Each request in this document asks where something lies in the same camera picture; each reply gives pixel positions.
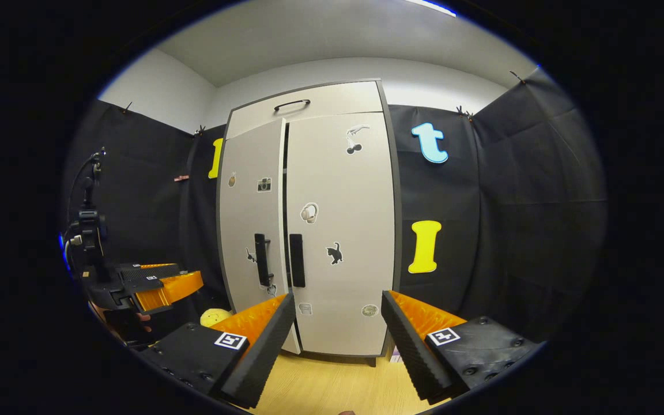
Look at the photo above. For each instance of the beige cabinet drawer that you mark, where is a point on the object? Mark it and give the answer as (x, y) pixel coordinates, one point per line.
(343, 101)

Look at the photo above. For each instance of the white shoe cabinet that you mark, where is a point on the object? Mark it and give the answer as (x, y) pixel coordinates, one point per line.
(361, 276)

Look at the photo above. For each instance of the long ceiling light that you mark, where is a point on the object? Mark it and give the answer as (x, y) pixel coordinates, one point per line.
(433, 7)

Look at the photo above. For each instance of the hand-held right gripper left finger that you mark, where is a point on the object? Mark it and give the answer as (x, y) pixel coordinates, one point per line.
(260, 351)

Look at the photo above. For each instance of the white shoe cabinet door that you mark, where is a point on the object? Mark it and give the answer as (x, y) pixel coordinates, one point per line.
(343, 196)
(245, 219)

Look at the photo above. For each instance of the white paperback book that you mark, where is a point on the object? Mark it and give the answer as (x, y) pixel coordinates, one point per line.
(396, 356)

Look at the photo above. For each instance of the black backdrop cloth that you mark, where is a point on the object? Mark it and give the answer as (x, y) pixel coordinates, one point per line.
(510, 202)

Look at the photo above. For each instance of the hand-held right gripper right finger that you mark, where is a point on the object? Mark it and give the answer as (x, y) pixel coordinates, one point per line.
(410, 351)

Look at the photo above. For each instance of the yellow plush toy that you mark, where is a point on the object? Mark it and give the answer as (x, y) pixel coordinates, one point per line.
(215, 318)

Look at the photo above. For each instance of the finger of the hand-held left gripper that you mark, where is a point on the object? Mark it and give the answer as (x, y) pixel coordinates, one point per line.
(147, 271)
(170, 288)

